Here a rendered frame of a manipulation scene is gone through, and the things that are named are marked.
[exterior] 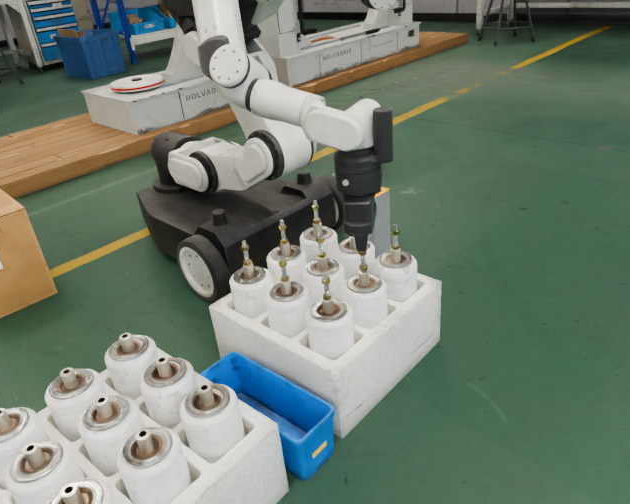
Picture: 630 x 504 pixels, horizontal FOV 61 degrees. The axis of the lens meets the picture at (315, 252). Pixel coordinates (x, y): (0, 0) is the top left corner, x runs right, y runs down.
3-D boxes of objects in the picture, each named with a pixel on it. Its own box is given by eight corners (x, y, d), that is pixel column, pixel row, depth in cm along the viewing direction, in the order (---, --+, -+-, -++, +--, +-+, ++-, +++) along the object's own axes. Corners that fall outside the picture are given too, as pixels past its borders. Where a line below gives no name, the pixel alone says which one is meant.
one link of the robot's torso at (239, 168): (173, 158, 177) (256, 130, 140) (222, 141, 189) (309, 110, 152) (192, 203, 181) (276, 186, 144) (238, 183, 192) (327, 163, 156)
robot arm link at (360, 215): (381, 237, 102) (379, 179, 96) (331, 237, 104) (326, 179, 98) (386, 208, 113) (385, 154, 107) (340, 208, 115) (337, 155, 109)
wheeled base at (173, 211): (117, 238, 197) (90, 150, 181) (229, 189, 228) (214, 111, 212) (224, 297, 157) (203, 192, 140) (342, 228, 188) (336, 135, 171)
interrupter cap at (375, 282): (363, 271, 121) (363, 268, 120) (389, 283, 115) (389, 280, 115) (339, 286, 116) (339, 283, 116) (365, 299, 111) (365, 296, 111)
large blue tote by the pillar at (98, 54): (63, 77, 518) (51, 36, 500) (101, 68, 544) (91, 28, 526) (91, 80, 489) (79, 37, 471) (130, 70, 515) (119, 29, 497)
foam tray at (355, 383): (221, 364, 135) (208, 306, 126) (323, 291, 159) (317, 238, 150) (342, 440, 111) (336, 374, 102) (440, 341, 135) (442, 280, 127)
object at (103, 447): (97, 489, 98) (65, 418, 89) (142, 454, 104) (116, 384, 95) (126, 519, 92) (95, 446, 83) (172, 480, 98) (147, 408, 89)
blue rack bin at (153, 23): (110, 34, 571) (104, 13, 560) (141, 28, 594) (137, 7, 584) (135, 36, 540) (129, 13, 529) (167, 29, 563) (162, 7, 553)
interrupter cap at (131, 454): (112, 453, 82) (111, 450, 82) (154, 422, 87) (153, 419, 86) (141, 479, 78) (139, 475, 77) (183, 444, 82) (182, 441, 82)
